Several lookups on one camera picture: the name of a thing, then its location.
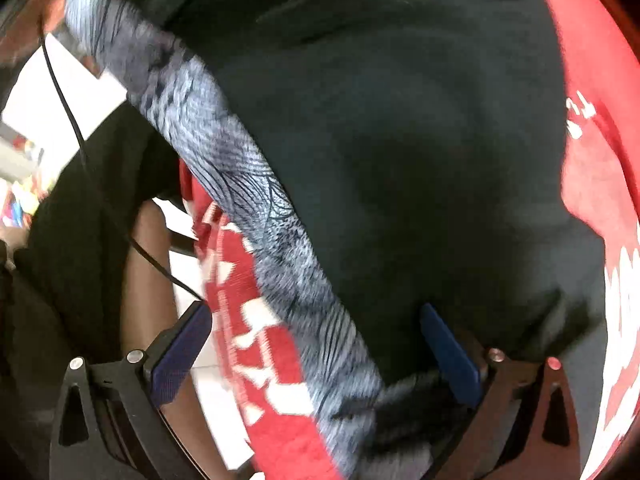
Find person's black clothing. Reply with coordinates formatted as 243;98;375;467
0;105;186;361

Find thin black cable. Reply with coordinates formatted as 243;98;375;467
40;32;206;303

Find person's leg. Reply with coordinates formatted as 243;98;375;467
120;199;251;480

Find red printed blanket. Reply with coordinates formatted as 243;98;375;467
177;0;640;480

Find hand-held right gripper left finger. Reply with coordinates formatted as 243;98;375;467
50;301;213;480

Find blurred colourful items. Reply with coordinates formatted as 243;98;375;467
0;130;56;231

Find wooden bed frame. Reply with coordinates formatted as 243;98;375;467
0;0;101;76

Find black pants with blue patterned stripe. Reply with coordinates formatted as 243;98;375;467
62;0;608;480

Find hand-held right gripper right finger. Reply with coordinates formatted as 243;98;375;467
419;304;583;480

